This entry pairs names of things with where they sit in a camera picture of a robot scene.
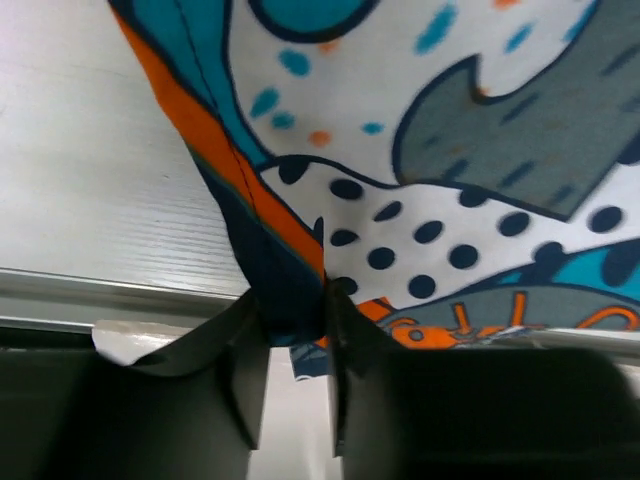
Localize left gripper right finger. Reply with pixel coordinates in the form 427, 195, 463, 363
324, 283, 639, 479

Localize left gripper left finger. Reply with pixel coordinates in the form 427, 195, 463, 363
1, 293, 269, 479

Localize colourful patterned shorts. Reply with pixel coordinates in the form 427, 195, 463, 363
111, 1, 639, 379

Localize aluminium front rail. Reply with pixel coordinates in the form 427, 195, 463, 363
1, 268, 639, 367

